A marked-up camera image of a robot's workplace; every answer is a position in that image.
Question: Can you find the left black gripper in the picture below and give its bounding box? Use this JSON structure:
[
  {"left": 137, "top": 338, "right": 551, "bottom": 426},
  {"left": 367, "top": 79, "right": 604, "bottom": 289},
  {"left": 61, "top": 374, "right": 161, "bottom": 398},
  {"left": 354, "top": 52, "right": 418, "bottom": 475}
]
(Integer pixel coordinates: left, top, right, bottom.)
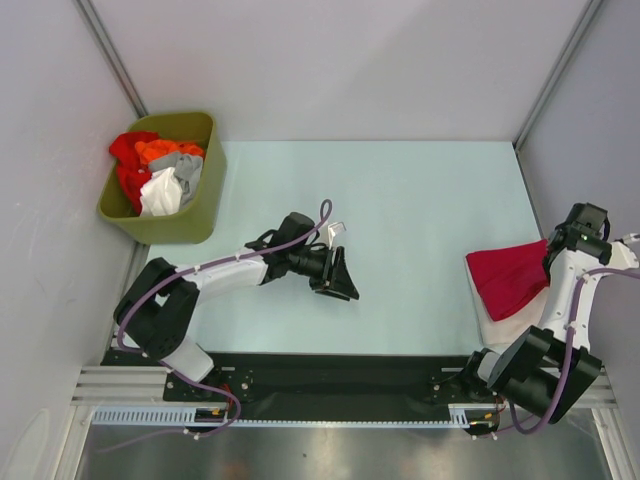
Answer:
[{"left": 287, "top": 245, "right": 358, "bottom": 301}]

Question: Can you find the crimson red t shirt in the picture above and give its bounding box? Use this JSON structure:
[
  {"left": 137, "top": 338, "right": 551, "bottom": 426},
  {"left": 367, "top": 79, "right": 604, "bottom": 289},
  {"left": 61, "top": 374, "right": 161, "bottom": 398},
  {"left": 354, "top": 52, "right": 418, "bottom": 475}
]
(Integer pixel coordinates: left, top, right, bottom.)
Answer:
[{"left": 465, "top": 240, "right": 550, "bottom": 322}]

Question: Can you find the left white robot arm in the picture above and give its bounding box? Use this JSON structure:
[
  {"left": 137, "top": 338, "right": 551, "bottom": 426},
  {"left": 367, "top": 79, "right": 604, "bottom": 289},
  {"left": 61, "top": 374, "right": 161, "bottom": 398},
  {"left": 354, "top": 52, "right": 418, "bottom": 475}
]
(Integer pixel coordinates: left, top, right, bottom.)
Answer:
[{"left": 114, "top": 212, "right": 360, "bottom": 400}]

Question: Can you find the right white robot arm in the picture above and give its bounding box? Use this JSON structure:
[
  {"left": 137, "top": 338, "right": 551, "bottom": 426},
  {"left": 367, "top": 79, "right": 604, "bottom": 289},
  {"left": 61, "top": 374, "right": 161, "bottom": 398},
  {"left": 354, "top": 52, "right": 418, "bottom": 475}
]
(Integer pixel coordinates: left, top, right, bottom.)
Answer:
[{"left": 461, "top": 203, "right": 639, "bottom": 435}]

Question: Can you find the folded white t shirt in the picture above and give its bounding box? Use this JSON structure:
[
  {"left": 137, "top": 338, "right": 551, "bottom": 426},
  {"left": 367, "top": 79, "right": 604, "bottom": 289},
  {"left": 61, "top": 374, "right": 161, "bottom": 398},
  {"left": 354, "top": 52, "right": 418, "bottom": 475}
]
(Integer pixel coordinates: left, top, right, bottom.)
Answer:
[{"left": 465, "top": 264, "right": 549, "bottom": 353}]

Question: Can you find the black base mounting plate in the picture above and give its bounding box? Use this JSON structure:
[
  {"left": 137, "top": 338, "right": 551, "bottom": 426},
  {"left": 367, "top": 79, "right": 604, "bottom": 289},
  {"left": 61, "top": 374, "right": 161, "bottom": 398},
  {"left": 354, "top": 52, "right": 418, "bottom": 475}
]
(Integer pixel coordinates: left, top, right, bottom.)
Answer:
[{"left": 99, "top": 349, "right": 586, "bottom": 424}]

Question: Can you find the grey t shirt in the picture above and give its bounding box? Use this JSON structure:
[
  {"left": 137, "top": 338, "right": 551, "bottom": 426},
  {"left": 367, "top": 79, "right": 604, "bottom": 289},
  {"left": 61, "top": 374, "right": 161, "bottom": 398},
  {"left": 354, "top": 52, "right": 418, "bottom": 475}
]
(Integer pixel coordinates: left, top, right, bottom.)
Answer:
[{"left": 148, "top": 152, "right": 204, "bottom": 210}]

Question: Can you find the white t shirt in bin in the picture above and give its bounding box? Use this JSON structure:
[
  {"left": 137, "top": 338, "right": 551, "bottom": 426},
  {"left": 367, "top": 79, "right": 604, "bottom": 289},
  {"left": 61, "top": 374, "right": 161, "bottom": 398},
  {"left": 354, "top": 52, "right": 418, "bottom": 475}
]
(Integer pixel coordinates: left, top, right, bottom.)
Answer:
[{"left": 140, "top": 167, "right": 183, "bottom": 217}]

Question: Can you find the orange t shirt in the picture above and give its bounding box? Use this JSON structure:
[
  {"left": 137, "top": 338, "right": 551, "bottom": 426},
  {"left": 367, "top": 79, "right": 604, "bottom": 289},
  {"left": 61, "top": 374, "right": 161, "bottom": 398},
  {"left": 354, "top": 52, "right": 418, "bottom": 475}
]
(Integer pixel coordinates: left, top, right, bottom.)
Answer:
[{"left": 134, "top": 139, "right": 205, "bottom": 167}]

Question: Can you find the bright red t shirt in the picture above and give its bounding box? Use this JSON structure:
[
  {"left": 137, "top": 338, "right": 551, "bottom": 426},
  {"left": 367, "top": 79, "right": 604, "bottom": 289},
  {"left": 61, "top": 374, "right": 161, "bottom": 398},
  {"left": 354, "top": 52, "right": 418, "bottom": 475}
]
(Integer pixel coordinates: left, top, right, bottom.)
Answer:
[{"left": 109, "top": 131, "right": 159, "bottom": 215}]

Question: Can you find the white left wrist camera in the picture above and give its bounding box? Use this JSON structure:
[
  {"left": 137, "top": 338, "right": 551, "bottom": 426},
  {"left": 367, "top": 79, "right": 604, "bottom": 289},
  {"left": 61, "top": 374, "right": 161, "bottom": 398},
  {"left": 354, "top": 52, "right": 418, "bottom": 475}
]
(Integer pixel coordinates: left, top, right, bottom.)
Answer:
[{"left": 326, "top": 222, "right": 346, "bottom": 248}]

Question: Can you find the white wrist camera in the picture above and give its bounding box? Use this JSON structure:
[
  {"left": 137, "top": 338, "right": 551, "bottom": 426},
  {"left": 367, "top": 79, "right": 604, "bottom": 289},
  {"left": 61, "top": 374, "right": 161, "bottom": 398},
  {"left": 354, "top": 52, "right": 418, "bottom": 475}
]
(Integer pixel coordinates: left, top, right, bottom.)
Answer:
[
  {"left": 326, "top": 222, "right": 346, "bottom": 248},
  {"left": 607, "top": 241, "right": 639, "bottom": 270}
]

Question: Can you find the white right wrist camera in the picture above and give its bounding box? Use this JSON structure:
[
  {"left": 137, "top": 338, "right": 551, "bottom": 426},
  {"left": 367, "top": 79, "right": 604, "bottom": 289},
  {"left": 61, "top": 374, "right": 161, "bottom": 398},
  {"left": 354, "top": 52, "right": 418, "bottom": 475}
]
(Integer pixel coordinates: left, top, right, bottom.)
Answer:
[{"left": 607, "top": 241, "right": 639, "bottom": 270}]

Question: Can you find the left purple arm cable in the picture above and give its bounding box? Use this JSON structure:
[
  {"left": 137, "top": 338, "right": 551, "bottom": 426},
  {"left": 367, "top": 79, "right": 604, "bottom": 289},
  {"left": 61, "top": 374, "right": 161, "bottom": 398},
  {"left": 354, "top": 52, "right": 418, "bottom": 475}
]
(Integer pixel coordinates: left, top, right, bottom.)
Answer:
[{"left": 94, "top": 198, "right": 334, "bottom": 454}]

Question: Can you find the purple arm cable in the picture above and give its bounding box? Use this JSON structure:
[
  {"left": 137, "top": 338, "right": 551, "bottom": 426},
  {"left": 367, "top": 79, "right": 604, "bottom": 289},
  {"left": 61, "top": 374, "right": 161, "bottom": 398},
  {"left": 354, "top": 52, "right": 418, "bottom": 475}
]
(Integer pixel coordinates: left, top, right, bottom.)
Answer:
[
  {"left": 469, "top": 232, "right": 640, "bottom": 441},
  {"left": 94, "top": 198, "right": 334, "bottom": 454}
]

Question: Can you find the right aluminium frame rail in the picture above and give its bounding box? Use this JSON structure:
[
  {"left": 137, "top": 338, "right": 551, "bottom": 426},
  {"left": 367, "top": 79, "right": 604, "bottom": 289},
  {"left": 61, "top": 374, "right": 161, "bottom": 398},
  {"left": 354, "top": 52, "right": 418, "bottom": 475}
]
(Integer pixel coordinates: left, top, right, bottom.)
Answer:
[{"left": 575, "top": 367, "right": 618, "bottom": 409}]

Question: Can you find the aluminium frame rail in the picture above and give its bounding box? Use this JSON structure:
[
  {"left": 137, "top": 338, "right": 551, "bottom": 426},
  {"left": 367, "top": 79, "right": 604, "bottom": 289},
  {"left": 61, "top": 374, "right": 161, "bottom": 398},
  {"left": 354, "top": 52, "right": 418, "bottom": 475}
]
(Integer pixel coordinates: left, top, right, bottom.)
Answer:
[
  {"left": 575, "top": 367, "right": 618, "bottom": 409},
  {"left": 71, "top": 366, "right": 167, "bottom": 406}
]

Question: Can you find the white slotted cable duct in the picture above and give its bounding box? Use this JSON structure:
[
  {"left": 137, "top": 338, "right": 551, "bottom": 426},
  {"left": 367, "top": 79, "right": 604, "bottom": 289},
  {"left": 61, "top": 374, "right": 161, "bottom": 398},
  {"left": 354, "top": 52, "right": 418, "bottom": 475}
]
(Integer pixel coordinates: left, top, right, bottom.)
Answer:
[{"left": 91, "top": 404, "right": 499, "bottom": 429}]

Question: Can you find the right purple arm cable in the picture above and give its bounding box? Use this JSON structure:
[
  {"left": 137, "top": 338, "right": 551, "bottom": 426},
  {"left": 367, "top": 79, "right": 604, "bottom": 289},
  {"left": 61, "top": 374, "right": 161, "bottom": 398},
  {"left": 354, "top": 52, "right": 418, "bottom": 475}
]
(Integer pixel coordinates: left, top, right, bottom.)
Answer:
[{"left": 469, "top": 232, "right": 640, "bottom": 441}]

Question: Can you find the right corner aluminium post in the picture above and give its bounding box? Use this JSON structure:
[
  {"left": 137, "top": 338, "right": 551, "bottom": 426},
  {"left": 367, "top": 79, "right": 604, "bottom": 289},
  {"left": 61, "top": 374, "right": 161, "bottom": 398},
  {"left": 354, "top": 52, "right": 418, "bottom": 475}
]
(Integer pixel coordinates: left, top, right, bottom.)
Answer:
[{"left": 512, "top": 0, "right": 606, "bottom": 154}]

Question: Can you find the corner aluminium post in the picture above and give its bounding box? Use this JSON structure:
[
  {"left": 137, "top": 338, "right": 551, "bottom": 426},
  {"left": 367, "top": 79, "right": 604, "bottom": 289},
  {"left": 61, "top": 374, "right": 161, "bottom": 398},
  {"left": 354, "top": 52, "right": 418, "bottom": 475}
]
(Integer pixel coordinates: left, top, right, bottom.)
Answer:
[
  {"left": 512, "top": 0, "right": 606, "bottom": 154},
  {"left": 72, "top": 0, "right": 149, "bottom": 118}
]

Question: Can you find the left aluminium frame rail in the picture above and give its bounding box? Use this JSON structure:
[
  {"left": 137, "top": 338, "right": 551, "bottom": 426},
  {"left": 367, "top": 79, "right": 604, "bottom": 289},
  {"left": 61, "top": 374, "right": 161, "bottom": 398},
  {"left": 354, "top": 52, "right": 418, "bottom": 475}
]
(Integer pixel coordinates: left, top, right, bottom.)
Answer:
[{"left": 71, "top": 366, "right": 167, "bottom": 406}]

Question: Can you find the left corner aluminium post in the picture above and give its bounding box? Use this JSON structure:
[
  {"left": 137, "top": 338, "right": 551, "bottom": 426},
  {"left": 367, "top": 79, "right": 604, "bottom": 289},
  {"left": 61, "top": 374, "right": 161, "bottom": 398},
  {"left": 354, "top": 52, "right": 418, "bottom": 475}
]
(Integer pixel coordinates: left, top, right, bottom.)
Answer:
[{"left": 72, "top": 0, "right": 149, "bottom": 118}]

